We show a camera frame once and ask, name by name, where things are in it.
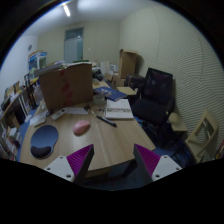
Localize black office chair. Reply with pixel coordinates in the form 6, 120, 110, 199
130, 67, 177, 142

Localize pink computer mouse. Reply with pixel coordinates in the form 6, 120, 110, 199
72, 120, 90, 135

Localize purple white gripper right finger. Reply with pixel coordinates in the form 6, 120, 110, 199
133, 144, 181, 183

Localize white book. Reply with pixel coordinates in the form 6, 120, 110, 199
105, 99, 133, 119

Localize light wooden chair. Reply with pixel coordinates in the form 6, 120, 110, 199
185, 109, 219, 163

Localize white remote control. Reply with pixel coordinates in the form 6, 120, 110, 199
51, 108, 66, 120

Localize tall cardboard box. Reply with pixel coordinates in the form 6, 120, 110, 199
118, 49, 138, 79

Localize dark blue mouse pad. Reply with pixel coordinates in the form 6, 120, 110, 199
30, 125, 59, 159

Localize wooden desk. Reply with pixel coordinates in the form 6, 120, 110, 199
20, 102, 155, 177

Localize large brown cardboard box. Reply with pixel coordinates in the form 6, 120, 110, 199
39, 63, 93, 111

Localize cluttered bookshelf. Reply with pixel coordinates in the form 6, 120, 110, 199
0, 74, 37, 161

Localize blue folder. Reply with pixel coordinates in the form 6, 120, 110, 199
93, 87, 126, 101

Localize black pen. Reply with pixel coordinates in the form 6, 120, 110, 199
96, 115, 117, 127

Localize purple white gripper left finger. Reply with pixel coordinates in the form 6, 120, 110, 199
45, 144, 94, 185

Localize white door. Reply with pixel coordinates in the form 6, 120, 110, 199
64, 28, 83, 63

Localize ceiling light tube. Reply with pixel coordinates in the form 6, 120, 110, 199
62, 3, 71, 17

